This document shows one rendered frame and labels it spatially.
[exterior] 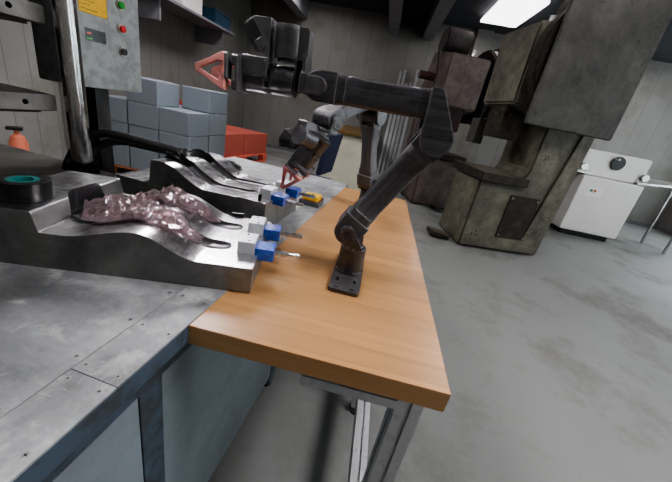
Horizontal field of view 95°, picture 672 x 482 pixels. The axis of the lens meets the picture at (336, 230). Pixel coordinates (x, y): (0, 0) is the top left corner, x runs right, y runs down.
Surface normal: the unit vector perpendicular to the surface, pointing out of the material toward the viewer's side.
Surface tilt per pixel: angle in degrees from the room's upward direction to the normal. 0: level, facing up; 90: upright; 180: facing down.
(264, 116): 90
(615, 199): 90
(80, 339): 0
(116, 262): 90
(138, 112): 90
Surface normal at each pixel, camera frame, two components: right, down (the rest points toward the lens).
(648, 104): -0.15, 0.34
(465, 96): 0.08, 0.41
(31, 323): 0.18, -0.91
